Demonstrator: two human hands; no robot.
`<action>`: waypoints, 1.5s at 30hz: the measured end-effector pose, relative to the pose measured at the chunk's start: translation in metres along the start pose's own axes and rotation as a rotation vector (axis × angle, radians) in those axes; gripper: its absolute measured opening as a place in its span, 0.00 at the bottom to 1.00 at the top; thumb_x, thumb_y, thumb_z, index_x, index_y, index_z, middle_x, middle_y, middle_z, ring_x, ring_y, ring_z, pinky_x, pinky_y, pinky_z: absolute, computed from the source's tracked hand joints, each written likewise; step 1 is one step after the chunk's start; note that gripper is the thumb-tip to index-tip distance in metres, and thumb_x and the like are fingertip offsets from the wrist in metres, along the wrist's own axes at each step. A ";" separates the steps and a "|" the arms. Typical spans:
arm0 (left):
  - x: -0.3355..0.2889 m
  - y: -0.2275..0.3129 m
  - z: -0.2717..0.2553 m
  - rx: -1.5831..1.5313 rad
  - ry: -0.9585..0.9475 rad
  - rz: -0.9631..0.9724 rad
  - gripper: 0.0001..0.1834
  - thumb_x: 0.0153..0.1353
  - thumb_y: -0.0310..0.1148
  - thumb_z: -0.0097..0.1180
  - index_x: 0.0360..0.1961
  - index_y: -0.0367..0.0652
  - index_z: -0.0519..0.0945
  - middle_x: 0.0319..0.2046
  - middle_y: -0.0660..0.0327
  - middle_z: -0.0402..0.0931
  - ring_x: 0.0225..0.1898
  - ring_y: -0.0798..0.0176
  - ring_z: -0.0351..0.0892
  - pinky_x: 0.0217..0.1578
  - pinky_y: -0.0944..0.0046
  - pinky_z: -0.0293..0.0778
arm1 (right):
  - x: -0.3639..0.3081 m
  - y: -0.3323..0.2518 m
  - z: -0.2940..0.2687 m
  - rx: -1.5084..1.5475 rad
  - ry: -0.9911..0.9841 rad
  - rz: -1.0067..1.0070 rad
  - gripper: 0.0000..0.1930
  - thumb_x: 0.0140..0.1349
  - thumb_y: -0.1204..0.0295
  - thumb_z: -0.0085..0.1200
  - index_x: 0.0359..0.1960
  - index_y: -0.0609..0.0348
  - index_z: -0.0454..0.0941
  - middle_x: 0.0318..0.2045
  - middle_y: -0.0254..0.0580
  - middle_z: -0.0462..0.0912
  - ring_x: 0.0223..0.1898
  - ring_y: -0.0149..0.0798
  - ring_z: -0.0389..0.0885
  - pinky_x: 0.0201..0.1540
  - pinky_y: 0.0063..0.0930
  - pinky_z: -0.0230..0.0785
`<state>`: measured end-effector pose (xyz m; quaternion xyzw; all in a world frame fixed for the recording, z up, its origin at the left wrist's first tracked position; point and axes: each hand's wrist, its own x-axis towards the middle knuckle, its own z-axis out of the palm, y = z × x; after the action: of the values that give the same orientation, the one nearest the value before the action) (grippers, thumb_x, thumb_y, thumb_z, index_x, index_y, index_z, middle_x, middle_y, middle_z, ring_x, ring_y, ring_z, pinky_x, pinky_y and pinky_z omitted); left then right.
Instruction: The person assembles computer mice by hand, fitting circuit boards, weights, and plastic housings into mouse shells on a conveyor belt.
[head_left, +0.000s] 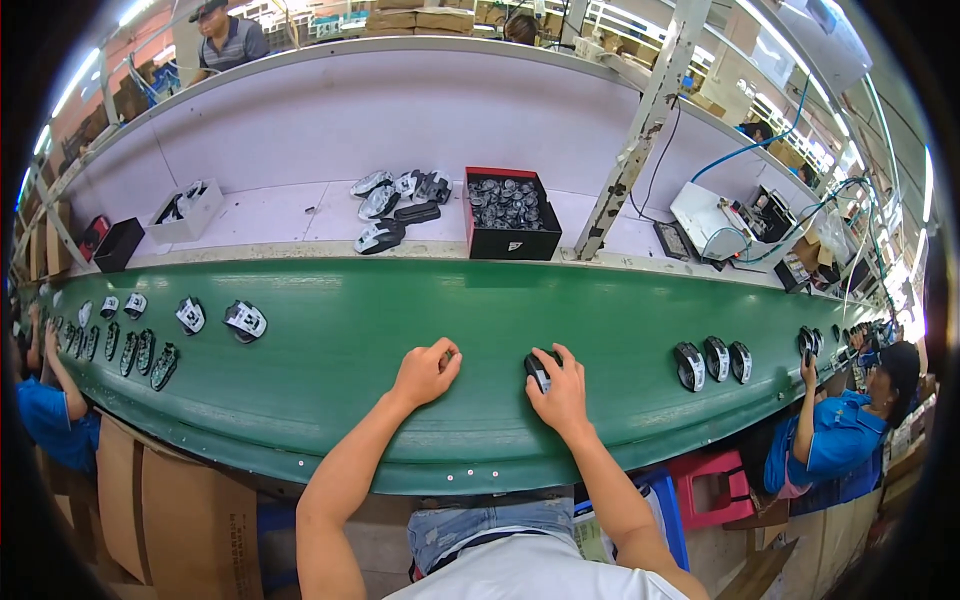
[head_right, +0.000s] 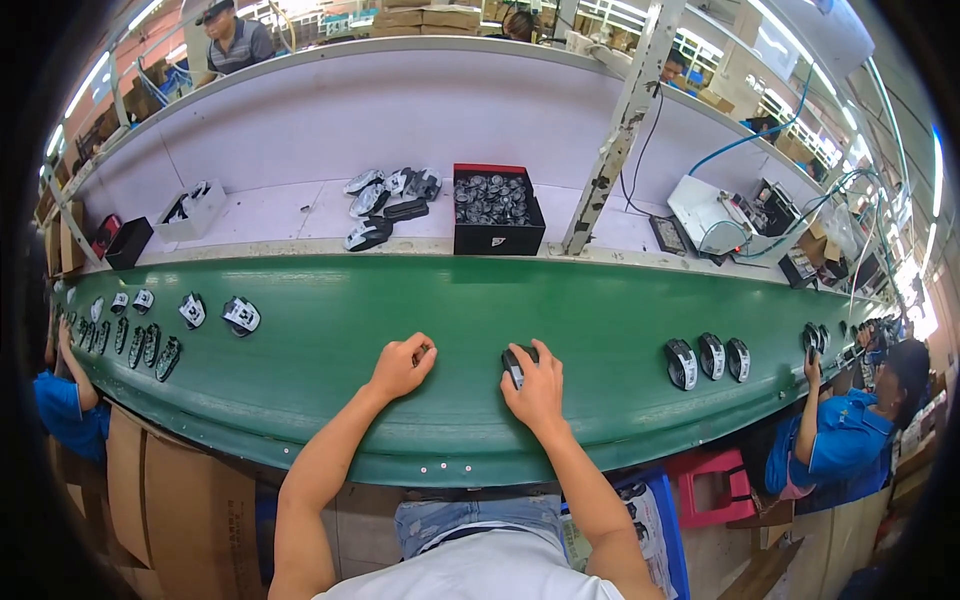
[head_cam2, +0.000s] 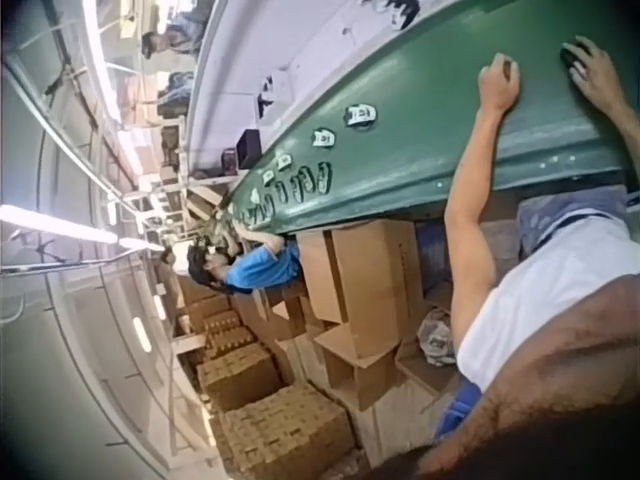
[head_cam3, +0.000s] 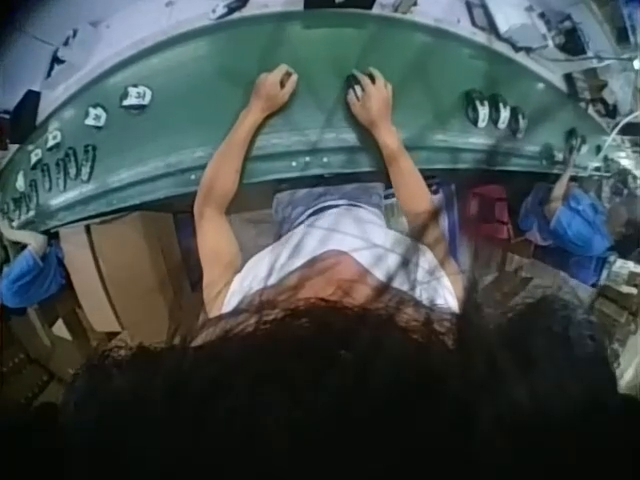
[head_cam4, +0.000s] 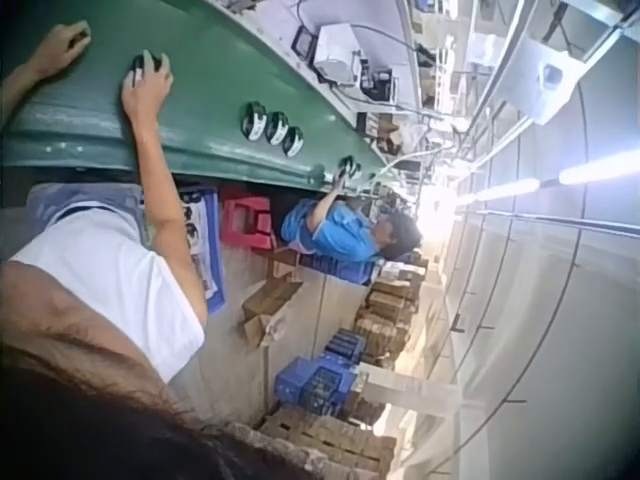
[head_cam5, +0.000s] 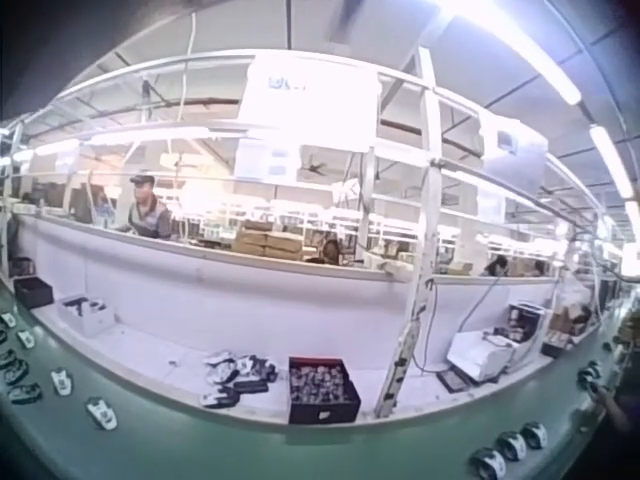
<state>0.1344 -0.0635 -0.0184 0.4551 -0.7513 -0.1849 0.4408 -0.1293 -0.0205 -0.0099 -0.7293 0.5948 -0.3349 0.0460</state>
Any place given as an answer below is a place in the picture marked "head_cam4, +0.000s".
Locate person's left hand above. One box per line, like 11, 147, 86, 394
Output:
29, 20, 93, 81

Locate person's right hand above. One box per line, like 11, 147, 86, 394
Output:
120, 49, 175, 127

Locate green conveyor belt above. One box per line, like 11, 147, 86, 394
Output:
0, 0, 392, 195

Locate person's legs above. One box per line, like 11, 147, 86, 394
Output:
24, 180, 146, 236

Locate black round part white label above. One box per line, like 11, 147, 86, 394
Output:
281, 125, 306, 157
264, 110, 290, 147
240, 101, 266, 141

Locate black flood lamp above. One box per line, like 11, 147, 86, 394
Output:
291, 24, 319, 57

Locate red plastic stool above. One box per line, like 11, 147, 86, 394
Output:
219, 187, 276, 251

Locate white machine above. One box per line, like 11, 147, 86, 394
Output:
312, 22, 364, 85

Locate black device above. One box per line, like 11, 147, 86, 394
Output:
359, 64, 397, 102

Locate open cardboard box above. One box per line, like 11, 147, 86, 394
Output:
240, 279, 304, 349

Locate stack of cardboard cartons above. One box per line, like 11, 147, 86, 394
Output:
352, 257, 431, 369

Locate blue plastic crates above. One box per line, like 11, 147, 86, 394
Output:
273, 327, 369, 416

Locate heap of flat cartons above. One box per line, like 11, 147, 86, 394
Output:
254, 404, 399, 480

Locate overhead metal fixture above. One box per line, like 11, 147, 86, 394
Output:
492, 0, 640, 127

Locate fluorescent tube light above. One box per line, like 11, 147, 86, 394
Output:
452, 152, 640, 207

